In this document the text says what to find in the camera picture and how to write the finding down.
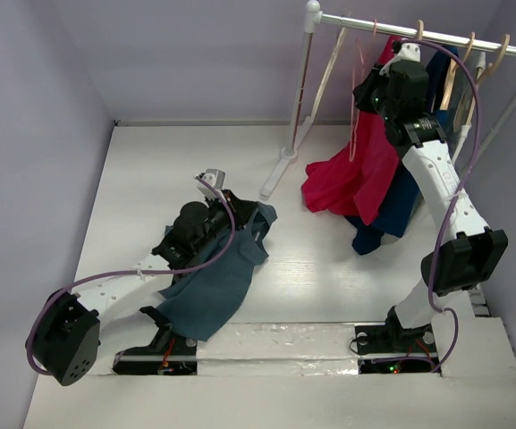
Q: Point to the navy blue t-shirt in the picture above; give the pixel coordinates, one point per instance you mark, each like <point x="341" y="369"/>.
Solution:
<point x="394" y="213"/>

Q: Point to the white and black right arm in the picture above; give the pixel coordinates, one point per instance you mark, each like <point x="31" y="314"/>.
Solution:
<point x="467" y="249"/>

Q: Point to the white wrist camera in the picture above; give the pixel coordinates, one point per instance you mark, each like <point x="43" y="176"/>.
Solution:
<point x="408" y="52"/>
<point x="210" y="183"/>

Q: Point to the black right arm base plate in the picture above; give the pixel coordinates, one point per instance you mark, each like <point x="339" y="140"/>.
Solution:
<point x="396" y="353"/>

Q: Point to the wooden hanger with navy shirt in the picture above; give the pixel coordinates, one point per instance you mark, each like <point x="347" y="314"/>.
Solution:
<point x="451" y="73"/>

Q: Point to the wooden hanger with red shirt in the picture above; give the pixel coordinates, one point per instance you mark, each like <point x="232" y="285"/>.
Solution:
<point x="420" y="30"/>

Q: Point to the teal blue t-shirt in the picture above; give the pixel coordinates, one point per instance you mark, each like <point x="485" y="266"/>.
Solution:
<point x="199" y="304"/>

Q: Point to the magenta red t-shirt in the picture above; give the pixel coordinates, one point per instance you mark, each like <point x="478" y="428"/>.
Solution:
<point x="354" y="182"/>

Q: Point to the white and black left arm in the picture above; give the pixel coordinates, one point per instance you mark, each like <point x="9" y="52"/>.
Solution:
<point x="64" y="341"/>

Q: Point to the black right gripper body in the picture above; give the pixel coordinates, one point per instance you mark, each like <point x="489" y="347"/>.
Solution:
<point x="364" y="90"/>

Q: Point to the cream plastic hanger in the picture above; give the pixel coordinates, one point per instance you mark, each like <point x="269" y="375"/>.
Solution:
<point x="328" y="71"/>

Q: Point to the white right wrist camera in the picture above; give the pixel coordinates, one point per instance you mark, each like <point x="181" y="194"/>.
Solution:
<point x="408" y="52"/>

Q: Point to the pale grey-green t-shirt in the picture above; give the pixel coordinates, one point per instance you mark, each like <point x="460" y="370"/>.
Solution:
<point x="452" y="136"/>

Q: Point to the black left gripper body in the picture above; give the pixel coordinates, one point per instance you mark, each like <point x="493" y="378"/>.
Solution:
<point x="221" y="216"/>

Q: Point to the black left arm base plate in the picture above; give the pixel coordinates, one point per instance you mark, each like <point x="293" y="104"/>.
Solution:
<point x="167" y="354"/>

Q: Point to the pink wire hanger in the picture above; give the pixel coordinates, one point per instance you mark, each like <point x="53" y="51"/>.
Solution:
<point x="358" y="75"/>

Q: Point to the wooden hanger with grey shirt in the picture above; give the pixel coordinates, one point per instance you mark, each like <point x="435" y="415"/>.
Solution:
<point x="480" y="69"/>

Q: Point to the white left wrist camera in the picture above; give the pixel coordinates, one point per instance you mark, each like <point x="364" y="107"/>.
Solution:
<point x="210" y="183"/>

